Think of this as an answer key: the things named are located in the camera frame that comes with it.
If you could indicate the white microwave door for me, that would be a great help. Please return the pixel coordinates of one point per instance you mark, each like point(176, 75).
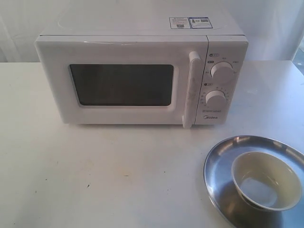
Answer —
point(124, 79)

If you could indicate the cream ceramic bowl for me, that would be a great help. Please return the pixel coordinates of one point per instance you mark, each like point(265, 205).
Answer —
point(265, 181)

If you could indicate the white microwave oven body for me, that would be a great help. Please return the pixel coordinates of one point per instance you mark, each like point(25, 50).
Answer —
point(227, 43)

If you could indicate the lower white timer knob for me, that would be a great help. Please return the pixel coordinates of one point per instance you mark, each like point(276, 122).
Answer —
point(215, 99)

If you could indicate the upper white control knob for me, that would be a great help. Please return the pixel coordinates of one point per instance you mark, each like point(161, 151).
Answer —
point(222, 72)

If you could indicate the round stainless steel tray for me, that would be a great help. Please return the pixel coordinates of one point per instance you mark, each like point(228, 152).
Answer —
point(223, 193)

